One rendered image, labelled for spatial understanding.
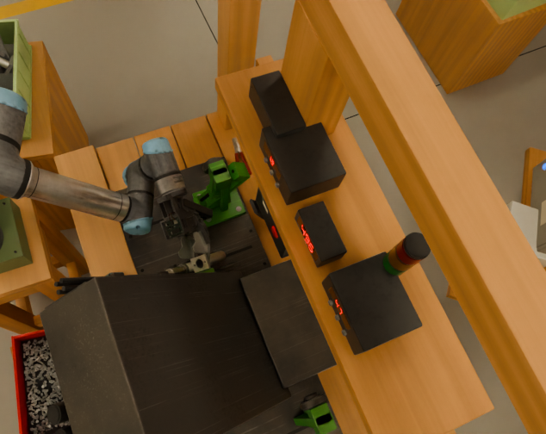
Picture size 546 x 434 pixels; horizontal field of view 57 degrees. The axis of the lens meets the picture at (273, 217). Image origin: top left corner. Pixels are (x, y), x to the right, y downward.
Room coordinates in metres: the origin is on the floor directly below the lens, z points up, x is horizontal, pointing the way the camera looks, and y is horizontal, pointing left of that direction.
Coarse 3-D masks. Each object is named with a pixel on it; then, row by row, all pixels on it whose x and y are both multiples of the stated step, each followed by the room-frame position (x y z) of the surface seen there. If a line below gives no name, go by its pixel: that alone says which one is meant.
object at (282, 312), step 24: (288, 264) 0.39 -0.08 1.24; (264, 288) 0.31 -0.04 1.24; (288, 288) 0.33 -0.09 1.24; (264, 312) 0.25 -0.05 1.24; (288, 312) 0.27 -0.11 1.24; (312, 312) 0.29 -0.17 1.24; (264, 336) 0.19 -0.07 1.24; (288, 336) 0.21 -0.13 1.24; (312, 336) 0.23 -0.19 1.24; (288, 360) 0.15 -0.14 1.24; (312, 360) 0.17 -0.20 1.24; (288, 384) 0.09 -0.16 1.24
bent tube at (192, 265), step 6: (216, 252) 0.38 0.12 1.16; (222, 252) 0.39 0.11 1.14; (192, 258) 0.34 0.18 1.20; (198, 258) 0.34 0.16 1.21; (204, 258) 0.34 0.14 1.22; (210, 258) 0.35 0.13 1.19; (216, 258) 0.36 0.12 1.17; (222, 258) 0.38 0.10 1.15; (192, 264) 0.32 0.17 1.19; (198, 264) 0.33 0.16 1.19; (204, 264) 0.33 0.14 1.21; (210, 264) 0.34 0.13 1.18; (192, 270) 0.35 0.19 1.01; (198, 270) 0.31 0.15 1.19
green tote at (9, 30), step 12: (0, 24) 1.03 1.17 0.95; (12, 24) 1.05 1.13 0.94; (12, 36) 1.04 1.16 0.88; (24, 36) 1.06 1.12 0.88; (24, 48) 1.01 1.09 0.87; (24, 60) 0.95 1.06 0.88; (24, 72) 0.91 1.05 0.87; (24, 84) 0.86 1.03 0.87; (24, 96) 0.82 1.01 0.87; (24, 132) 0.69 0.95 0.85
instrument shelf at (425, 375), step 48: (240, 96) 0.66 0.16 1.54; (240, 144) 0.55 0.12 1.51; (336, 144) 0.61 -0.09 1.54; (336, 192) 0.49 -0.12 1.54; (288, 240) 0.35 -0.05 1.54; (384, 240) 0.42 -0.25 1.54; (432, 288) 0.34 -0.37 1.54; (336, 336) 0.19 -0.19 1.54; (432, 336) 0.25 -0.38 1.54; (384, 384) 0.13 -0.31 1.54; (432, 384) 0.15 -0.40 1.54; (480, 384) 0.18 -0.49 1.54; (384, 432) 0.04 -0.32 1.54; (432, 432) 0.07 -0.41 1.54
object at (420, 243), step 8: (416, 232) 0.37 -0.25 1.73; (408, 240) 0.35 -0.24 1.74; (416, 240) 0.35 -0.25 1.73; (424, 240) 0.36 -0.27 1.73; (400, 248) 0.34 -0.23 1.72; (408, 248) 0.34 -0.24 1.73; (416, 248) 0.34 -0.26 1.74; (424, 248) 0.34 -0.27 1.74; (400, 256) 0.33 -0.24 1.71; (408, 256) 0.33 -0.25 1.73; (416, 256) 0.33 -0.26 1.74; (424, 256) 0.33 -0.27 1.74; (408, 264) 0.32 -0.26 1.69
